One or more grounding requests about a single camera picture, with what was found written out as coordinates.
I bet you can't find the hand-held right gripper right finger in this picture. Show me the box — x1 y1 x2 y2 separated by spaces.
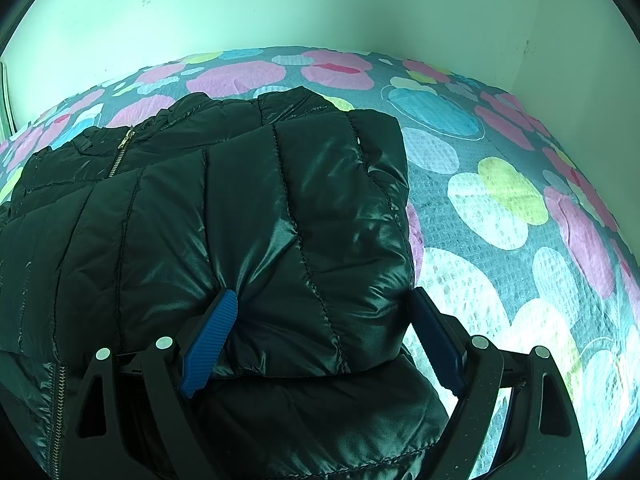
409 287 589 480

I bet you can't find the pale striped pillow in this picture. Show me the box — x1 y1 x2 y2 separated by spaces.
0 60 16 136

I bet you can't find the bedspread with coloured circles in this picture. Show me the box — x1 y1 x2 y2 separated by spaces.
0 46 640 479

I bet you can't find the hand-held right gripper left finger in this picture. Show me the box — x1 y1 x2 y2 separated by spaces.
64 288 239 480

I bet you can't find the black puffer jacket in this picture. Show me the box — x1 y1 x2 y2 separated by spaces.
0 86 453 480

